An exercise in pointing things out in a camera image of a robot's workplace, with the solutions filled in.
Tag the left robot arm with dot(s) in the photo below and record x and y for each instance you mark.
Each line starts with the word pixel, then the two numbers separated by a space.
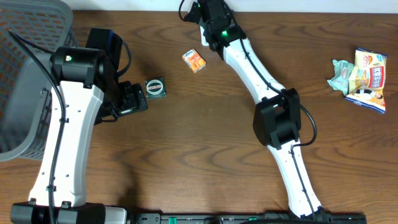
pixel 86 91

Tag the mint green wipes pack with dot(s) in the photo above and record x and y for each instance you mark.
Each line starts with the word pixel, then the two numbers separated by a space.
pixel 342 71

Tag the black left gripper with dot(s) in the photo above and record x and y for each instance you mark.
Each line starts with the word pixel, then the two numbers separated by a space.
pixel 133 104

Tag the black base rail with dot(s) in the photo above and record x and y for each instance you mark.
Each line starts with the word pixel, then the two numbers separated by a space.
pixel 283 218

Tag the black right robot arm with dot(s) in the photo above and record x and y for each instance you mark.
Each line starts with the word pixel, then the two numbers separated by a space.
pixel 277 116

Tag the white barcode scanner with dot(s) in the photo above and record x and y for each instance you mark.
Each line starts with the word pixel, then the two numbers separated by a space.
pixel 203 38

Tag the yellow snack chip bag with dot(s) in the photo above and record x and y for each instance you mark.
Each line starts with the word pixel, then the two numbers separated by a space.
pixel 367 79

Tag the dark green round-label box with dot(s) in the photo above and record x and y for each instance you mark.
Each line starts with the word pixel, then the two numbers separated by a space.
pixel 155 88

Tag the grey plastic mesh basket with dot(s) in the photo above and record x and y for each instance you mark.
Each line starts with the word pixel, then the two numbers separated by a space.
pixel 26 97

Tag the orange tissue pack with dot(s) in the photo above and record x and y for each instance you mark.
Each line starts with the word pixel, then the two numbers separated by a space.
pixel 194 60

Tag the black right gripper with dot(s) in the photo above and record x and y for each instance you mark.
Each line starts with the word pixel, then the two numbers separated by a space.
pixel 227 12

